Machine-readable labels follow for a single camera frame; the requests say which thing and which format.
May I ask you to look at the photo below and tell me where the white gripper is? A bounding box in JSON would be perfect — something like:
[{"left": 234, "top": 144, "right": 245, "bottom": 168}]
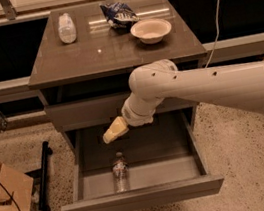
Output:
[{"left": 103, "top": 93, "right": 164, "bottom": 143}]

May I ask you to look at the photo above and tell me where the clear plastic water bottle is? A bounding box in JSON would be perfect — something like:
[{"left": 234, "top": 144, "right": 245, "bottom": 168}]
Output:
[{"left": 112, "top": 151, "right": 130, "bottom": 193}]

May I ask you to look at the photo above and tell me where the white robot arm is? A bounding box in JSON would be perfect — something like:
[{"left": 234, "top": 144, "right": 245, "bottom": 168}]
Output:
[{"left": 103, "top": 59, "right": 264, "bottom": 143}]

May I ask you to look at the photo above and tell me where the grey top drawer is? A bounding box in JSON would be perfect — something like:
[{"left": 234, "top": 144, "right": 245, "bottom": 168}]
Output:
[{"left": 43, "top": 77, "right": 199, "bottom": 134}]

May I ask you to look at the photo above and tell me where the open grey middle drawer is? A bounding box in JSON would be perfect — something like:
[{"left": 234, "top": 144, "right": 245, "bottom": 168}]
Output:
[{"left": 61, "top": 108, "right": 223, "bottom": 211}]

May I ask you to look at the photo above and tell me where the grey drawer cabinet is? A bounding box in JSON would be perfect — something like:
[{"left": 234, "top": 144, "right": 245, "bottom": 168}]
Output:
[{"left": 29, "top": 0, "right": 206, "bottom": 148}]

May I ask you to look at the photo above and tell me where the white plastic bottle lying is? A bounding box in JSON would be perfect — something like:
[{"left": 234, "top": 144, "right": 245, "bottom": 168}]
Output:
[{"left": 58, "top": 13, "right": 77, "bottom": 44}]

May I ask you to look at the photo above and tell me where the black metal bar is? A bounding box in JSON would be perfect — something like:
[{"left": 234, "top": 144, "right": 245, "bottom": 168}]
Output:
[{"left": 38, "top": 141, "right": 53, "bottom": 211}]

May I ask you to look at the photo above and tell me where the white paper bowl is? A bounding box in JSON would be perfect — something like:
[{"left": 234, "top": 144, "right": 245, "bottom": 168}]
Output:
[{"left": 130, "top": 18, "right": 172, "bottom": 45}]

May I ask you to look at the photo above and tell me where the blue white chip bag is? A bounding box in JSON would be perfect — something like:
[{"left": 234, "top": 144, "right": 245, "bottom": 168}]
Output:
[{"left": 99, "top": 2, "right": 140, "bottom": 29}]

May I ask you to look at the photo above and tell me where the metal window rail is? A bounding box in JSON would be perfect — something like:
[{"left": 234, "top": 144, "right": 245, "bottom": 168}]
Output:
[{"left": 0, "top": 33, "right": 264, "bottom": 103}]

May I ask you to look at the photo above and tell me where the white cable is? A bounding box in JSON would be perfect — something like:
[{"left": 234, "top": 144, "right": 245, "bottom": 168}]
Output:
[{"left": 193, "top": 0, "right": 234, "bottom": 68}]

